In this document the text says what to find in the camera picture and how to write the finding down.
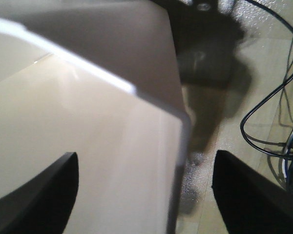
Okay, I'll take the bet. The white plastic trash bin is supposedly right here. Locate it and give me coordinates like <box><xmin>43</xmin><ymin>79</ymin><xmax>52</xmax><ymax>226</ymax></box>
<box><xmin>0</xmin><ymin>0</ymin><xmax>190</xmax><ymax>234</ymax></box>

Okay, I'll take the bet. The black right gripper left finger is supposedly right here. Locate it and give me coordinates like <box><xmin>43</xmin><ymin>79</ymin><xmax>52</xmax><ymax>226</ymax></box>
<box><xmin>0</xmin><ymin>152</ymin><xmax>78</xmax><ymax>234</ymax></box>

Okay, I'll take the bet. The black floor cable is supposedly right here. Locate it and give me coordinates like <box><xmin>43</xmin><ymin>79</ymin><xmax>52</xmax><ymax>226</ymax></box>
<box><xmin>239</xmin><ymin>0</ymin><xmax>293</xmax><ymax>159</ymax></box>

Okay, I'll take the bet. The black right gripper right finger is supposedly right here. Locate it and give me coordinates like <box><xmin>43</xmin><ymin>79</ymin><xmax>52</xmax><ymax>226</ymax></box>
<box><xmin>212</xmin><ymin>150</ymin><xmax>293</xmax><ymax>234</ymax></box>

